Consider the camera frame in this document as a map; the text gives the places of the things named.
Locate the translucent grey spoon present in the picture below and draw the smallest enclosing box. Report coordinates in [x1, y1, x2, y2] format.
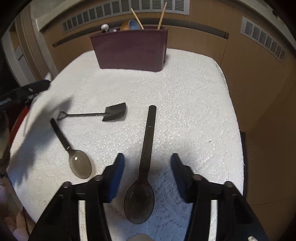
[50, 118, 92, 179]

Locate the long black plastic spoon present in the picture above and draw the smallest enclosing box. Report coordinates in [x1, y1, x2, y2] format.
[124, 105, 157, 225]

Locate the black shovel-shaped spoon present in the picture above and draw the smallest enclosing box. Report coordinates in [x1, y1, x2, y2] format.
[57, 102, 126, 122]

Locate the wooden chopstick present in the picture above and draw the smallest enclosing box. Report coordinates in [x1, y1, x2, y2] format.
[130, 8, 144, 30]
[157, 2, 167, 30]

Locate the white lace tablecloth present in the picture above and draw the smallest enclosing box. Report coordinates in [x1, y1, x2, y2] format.
[8, 49, 244, 240]

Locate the white round-top utensil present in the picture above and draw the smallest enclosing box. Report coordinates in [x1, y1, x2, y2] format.
[101, 24, 109, 33]

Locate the silver metal spoon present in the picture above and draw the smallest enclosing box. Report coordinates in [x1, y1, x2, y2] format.
[108, 28, 117, 33]

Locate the maroon plastic utensil holder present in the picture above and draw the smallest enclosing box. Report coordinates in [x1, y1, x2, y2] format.
[91, 26, 168, 72]

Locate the light blue plastic spoon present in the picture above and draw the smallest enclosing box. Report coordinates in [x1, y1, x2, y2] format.
[128, 20, 141, 30]

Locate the small grey vent grille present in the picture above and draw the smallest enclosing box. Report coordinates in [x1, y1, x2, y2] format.
[240, 16, 286, 62]

